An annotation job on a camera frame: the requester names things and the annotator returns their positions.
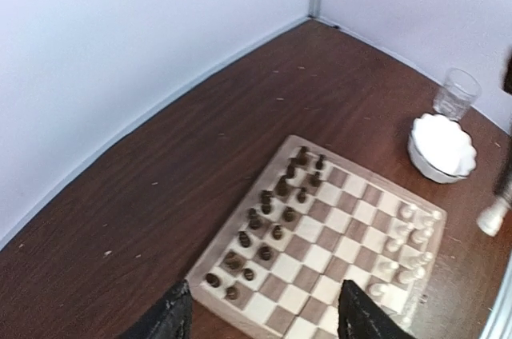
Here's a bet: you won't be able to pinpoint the black chess pieces rows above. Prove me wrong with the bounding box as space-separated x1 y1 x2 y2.
201 146 332 309

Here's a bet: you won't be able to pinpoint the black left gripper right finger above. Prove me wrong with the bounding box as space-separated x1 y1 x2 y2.
338 280 404 338

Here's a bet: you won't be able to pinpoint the wooden chess board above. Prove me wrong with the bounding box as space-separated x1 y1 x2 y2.
187 135 446 338

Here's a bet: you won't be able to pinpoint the white scalloped ceramic bowl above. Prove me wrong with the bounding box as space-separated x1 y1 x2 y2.
407 114 477 184

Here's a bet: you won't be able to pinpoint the white pawn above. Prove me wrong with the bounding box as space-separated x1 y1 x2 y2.
398 204 418 221
385 237 405 253
395 222 414 239
377 261 399 275

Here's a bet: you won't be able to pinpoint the white bishop chess piece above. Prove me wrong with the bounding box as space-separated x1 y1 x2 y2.
406 252 434 269

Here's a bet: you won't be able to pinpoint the white king chess piece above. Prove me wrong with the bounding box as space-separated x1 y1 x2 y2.
397 267 426 285

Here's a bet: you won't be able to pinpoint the clear drinking glass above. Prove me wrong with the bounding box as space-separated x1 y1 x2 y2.
433 68 482 122

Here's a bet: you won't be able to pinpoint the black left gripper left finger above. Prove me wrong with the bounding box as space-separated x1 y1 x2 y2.
127 280 192 339

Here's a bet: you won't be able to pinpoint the white rook chess piece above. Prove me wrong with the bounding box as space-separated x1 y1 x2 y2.
422 210 442 225

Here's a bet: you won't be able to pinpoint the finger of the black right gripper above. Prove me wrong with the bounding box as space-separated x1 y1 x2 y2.
494 155 512 205

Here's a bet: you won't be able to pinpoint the white queen chess piece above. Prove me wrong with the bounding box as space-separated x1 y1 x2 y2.
477 197 510 237

